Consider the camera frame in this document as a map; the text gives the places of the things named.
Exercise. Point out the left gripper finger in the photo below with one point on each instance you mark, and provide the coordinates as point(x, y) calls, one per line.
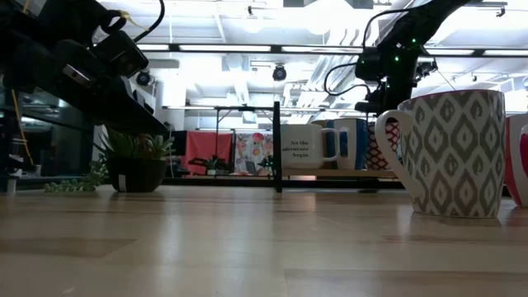
point(115, 107)
point(138, 94)

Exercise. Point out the blue and white mug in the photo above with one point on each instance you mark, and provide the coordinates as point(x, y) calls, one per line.
point(348, 144)

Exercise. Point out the red white lattice mug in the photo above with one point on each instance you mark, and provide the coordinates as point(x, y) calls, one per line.
point(371, 158)

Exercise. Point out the grey white ikat mug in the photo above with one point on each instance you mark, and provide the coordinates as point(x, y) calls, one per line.
point(453, 156)

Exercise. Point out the white mug with black lettering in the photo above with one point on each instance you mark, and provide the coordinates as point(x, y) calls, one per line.
point(313, 136)

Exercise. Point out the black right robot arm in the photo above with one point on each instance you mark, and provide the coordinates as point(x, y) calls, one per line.
point(420, 20)

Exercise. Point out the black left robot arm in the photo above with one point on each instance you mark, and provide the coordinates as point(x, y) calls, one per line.
point(62, 16)

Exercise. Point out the potted succulent plant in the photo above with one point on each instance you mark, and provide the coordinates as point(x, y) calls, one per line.
point(136, 175)

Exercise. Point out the yellow tape tag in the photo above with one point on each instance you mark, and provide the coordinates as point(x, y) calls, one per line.
point(125, 15)

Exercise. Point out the red cloth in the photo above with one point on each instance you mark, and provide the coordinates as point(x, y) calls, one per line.
point(204, 146)

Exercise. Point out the black background table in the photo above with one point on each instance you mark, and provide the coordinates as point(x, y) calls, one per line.
point(231, 108)

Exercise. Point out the overhead light bar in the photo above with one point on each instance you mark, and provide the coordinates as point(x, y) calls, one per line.
point(227, 48)

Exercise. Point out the small background potted plant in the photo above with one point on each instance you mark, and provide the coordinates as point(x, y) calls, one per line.
point(214, 165)

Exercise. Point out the floral patterned cloth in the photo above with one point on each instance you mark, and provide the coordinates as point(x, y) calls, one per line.
point(251, 148)

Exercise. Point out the red and white mug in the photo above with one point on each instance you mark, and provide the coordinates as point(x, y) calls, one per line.
point(515, 165)

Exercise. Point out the black ceiling-mounted camera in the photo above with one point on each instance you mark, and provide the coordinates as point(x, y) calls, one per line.
point(428, 68)

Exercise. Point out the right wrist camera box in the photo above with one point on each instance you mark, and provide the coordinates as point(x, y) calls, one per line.
point(367, 64)

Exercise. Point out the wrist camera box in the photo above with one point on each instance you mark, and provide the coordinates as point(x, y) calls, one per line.
point(367, 64)
point(121, 53)

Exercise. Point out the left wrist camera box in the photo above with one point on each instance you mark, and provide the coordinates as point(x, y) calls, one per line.
point(121, 53)

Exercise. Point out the black aluminium frame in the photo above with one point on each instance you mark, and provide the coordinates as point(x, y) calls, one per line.
point(276, 144)

